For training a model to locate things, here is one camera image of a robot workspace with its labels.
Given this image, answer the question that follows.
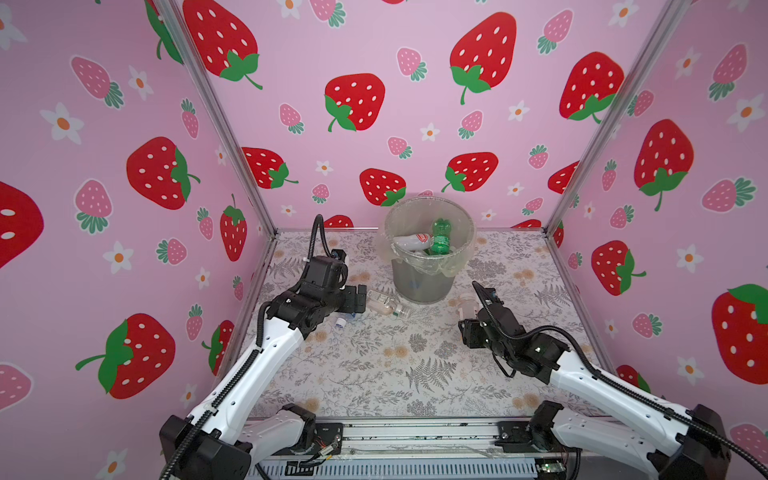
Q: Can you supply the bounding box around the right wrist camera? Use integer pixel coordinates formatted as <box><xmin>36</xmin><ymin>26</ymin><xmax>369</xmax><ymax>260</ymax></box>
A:
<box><xmin>457</xmin><ymin>302</ymin><xmax>478</xmax><ymax>320</ymax></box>

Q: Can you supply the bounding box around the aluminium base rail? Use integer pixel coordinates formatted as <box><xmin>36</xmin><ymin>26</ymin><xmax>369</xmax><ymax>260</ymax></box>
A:
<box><xmin>173</xmin><ymin>417</ymin><xmax>667</xmax><ymax>480</ymax></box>

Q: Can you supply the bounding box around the white bottle red cap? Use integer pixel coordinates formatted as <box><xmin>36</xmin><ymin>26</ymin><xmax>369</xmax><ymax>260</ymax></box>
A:
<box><xmin>393</xmin><ymin>233</ymin><xmax>434</xmax><ymax>252</ymax></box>

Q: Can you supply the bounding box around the grey mesh waste bin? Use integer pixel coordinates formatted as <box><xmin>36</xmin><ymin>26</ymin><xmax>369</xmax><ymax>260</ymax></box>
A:
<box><xmin>384</xmin><ymin>196</ymin><xmax>478</xmax><ymax>306</ymax></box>

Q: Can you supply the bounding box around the clear bottle white green label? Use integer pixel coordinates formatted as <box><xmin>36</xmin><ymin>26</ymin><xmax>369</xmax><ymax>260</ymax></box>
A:
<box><xmin>367</xmin><ymin>290</ymin><xmax>411</xmax><ymax>319</ymax></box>

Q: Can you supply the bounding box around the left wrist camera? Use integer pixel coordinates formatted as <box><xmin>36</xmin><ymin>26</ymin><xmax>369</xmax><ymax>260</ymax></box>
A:
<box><xmin>298</xmin><ymin>249</ymin><xmax>348</xmax><ymax>290</ymax></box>

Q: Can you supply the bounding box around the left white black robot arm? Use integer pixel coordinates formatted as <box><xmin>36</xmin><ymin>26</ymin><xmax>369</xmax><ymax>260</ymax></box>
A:
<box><xmin>159</xmin><ymin>285</ymin><xmax>368</xmax><ymax>479</ymax></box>

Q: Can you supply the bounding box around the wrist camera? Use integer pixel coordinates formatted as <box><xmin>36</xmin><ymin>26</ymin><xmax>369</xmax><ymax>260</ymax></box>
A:
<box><xmin>298</xmin><ymin>249</ymin><xmax>348</xmax><ymax>290</ymax></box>
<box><xmin>457</xmin><ymin>302</ymin><xmax>478</xmax><ymax>320</ymax></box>

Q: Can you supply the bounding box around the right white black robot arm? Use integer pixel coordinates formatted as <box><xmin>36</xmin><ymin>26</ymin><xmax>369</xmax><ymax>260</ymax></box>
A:
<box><xmin>458</xmin><ymin>282</ymin><xmax>767</xmax><ymax>479</ymax></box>

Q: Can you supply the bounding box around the Pocari Sweat bottle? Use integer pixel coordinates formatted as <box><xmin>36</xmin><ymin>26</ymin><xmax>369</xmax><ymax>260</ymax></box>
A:
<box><xmin>335</xmin><ymin>314</ymin><xmax>355</xmax><ymax>329</ymax></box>

